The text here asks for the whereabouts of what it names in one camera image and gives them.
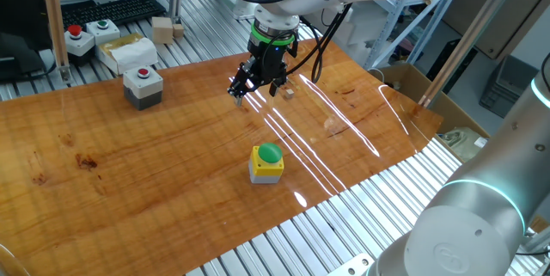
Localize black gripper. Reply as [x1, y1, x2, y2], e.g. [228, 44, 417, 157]
[226, 34, 300, 108]

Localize cardboard box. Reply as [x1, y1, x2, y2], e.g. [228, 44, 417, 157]
[369, 63, 491, 163]

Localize clear plastic bag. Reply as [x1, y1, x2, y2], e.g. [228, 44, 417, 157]
[437, 127, 489, 161]

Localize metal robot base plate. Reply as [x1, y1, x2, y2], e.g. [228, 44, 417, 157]
[326, 252, 376, 276]

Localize green button yellow box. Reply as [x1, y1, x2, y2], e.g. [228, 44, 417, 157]
[247, 142, 285, 185]

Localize black keyboard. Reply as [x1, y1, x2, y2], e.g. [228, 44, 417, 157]
[59, 0, 168, 30]

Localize red mushroom button box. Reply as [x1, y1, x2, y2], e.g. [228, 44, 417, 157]
[63, 24, 96, 66]

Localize green button white box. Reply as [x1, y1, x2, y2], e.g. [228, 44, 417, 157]
[85, 18, 121, 46]

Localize white foam blocks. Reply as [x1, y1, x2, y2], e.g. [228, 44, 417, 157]
[342, 0, 388, 66]

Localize grey metal pedestal plate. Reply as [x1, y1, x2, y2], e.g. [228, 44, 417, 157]
[212, 0, 259, 21]

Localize large wooden cube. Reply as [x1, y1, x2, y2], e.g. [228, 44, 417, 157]
[150, 16, 174, 46]

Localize tissue box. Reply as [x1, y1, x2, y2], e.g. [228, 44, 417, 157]
[95, 33, 159, 76]

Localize brown wooden cabinet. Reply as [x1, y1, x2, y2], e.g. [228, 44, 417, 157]
[442, 0, 550, 60]

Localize black camera cable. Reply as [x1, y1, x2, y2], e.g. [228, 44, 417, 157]
[285, 3, 354, 84]

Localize black computer monitor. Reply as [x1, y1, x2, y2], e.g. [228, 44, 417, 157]
[0, 0, 59, 82]

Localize black arm cable with connector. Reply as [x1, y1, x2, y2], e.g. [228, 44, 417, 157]
[540, 52, 550, 93]

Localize black case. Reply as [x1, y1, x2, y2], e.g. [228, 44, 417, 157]
[425, 39, 478, 95]

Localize steel shelf rack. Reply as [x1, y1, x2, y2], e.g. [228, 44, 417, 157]
[363, 0, 456, 71]

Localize wood grain mat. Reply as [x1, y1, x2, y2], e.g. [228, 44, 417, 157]
[0, 37, 444, 276]

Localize red button white grey box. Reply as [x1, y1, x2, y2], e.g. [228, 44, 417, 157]
[122, 65, 165, 112]

